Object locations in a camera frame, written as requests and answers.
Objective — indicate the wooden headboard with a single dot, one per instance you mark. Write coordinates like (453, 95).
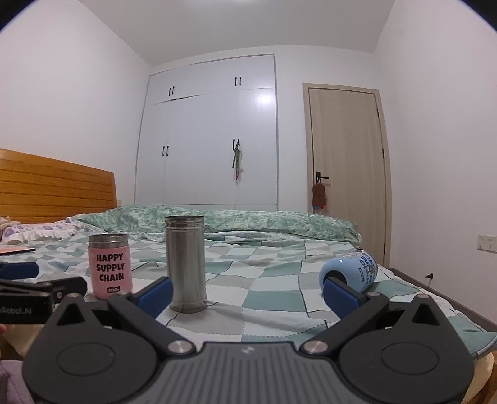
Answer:
(54, 186)

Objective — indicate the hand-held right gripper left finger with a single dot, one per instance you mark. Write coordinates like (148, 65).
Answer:
(157, 297)

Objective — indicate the white wardrobe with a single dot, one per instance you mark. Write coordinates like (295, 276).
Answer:
(202, 136)

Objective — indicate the brown hanging pouch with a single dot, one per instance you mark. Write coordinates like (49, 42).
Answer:
(318, 196)

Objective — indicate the pink printed cup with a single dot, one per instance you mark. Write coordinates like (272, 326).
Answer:
(110, 268)

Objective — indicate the green hanging ornament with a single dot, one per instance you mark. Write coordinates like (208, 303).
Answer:
(237, 161)

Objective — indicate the white wall socket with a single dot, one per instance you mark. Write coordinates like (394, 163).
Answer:
(488, 242)

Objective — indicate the green floral quilt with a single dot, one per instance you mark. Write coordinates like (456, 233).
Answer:
(248, 221)

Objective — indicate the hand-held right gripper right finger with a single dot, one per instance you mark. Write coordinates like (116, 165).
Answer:
(343, 299)

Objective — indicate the purple floral frilled pillow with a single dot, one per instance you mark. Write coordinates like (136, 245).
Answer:
(42, 231)

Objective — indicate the blue printed cup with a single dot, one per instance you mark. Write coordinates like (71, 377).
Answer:
(347, 270)

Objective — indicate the stainless steel cup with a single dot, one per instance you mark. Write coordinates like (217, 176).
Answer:
(186, 268)

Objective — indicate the purple clothing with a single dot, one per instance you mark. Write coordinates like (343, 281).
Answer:
(13, 382)

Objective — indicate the checkered bed blanket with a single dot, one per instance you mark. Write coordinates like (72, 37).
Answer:
(264, 279)

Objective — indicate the beige mattress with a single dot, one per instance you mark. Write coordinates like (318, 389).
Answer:
(486, 376)

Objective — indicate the dark bed frame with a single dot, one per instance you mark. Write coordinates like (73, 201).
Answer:
(446, 299)

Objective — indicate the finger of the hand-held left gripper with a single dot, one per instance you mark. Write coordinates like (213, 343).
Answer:
(70, 286)
(19, 270)

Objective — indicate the light wooden door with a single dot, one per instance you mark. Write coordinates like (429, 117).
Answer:
(347, 155)

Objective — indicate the beige cloth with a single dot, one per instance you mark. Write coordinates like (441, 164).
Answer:
(7, 222)

